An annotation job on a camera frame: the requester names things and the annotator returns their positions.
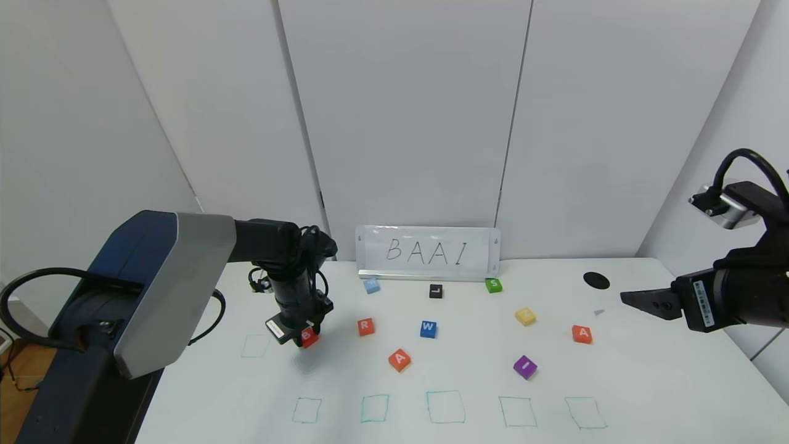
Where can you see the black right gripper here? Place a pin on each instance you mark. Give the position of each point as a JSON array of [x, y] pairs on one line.
[[701, 303]]

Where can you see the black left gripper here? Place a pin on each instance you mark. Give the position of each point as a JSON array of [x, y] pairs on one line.
[[278, 328]]

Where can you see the orange letter B block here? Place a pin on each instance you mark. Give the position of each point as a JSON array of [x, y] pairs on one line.
[[310, 340]]

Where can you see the orange letter A block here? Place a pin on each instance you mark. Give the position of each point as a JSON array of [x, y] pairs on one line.
[[400, 360], [582, 334]]

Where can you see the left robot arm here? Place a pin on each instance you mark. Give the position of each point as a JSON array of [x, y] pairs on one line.
[[154, 277]]

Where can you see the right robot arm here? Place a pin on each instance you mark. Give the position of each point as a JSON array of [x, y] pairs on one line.
[[764, 290]]

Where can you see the white BAAI sign holder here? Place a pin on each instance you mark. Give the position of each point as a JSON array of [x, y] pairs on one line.
[[428, 253]]

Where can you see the orange letter R block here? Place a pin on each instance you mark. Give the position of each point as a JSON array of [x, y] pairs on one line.
[[366, 327]]

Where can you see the black round table grommet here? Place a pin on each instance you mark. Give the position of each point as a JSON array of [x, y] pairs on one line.
[[596, 281]]

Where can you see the light blue letter block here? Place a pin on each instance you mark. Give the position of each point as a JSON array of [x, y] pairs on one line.
[[372, 286]]

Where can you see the blue letter W block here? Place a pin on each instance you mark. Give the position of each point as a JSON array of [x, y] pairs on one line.
[[428, 329]]

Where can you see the black letter L block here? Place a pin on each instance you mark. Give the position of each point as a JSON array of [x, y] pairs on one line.
[[436, 291]]

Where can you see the yellow letter block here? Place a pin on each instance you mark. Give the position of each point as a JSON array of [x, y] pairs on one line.
[[525, 316]]

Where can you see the purple letter I block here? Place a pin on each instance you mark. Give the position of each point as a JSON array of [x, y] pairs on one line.
[[524, 367]]

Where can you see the green letter S block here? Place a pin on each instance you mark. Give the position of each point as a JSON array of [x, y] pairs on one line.
[[494, 285]]

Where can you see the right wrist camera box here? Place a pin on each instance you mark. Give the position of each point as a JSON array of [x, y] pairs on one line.
[[736, 206]]

